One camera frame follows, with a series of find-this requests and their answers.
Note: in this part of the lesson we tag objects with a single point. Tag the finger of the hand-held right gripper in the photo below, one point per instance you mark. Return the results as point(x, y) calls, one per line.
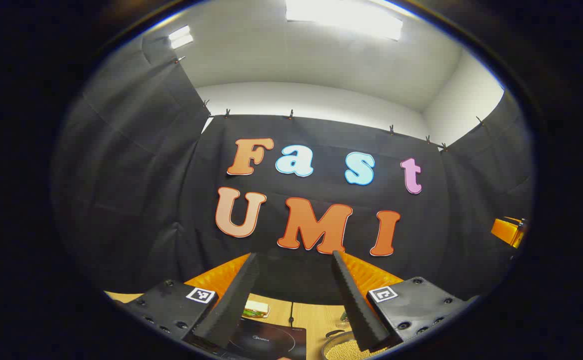
point(506, 230)

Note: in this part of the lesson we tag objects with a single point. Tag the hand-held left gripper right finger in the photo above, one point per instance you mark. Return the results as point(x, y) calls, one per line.
point(359, 315)

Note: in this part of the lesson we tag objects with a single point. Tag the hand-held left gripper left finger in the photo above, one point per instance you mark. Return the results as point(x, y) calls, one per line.
point(229, 315)

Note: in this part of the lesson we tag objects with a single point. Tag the black induction cooktop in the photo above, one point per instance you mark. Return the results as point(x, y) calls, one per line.
point(266, 342)

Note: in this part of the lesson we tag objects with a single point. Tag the sandwich with lettuce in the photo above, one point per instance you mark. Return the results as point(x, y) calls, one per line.
point(256, 309)

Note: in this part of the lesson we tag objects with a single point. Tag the pile of yellow soybeans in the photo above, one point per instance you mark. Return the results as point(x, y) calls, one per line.
point(344, 351)

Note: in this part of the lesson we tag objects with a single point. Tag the black backdrop cloth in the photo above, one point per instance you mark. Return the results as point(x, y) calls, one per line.
point(136, 200)

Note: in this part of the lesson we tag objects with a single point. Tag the row of cloth clips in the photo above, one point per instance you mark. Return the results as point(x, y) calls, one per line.
point(290, 115)

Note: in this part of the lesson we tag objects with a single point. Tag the large ceiling light panel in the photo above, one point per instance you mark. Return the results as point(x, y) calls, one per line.
point(344, 17)

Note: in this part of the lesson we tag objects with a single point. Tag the small ceiling light panel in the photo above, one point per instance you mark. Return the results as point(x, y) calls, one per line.
point(180, 37)

